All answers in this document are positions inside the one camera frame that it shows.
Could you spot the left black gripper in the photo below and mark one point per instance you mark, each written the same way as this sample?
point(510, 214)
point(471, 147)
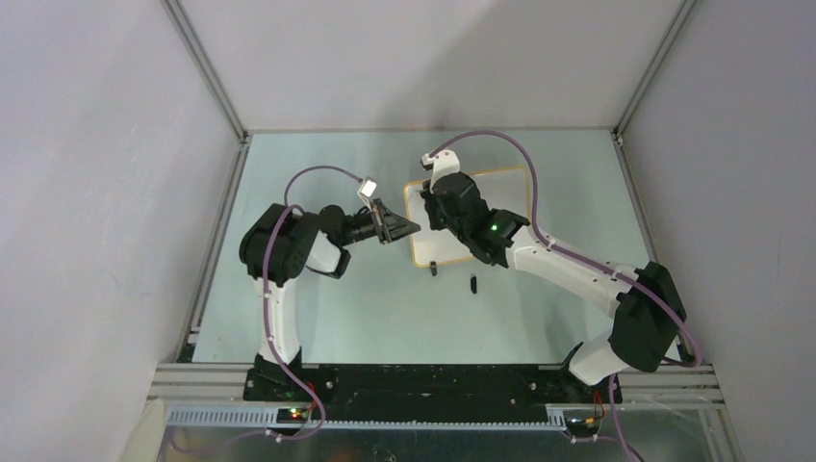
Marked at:
point(390, 226)

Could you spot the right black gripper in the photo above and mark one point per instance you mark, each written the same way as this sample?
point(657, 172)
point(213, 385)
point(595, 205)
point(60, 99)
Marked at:
point(431, 201)

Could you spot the yellow framed whiteboard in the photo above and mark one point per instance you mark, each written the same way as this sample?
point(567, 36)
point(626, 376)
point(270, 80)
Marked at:
point(496, 206)

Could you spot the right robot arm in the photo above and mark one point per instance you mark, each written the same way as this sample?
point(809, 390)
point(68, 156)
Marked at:
point(643, 303)

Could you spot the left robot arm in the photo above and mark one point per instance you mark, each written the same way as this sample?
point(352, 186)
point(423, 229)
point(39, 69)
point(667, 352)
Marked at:
point(285, 241)

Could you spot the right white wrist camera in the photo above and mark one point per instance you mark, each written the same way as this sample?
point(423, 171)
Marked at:
point(440, 164)

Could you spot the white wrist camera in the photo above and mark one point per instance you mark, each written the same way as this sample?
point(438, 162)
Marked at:
point(367, 188)
point(440, 164)

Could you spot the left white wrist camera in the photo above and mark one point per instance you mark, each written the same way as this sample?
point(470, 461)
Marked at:
point(367, 188)

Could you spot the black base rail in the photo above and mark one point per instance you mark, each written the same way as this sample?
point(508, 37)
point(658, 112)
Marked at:
point(427, 393)

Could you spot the white perforated cable tray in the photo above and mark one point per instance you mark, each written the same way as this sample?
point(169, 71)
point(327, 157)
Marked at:
point(282, 417)

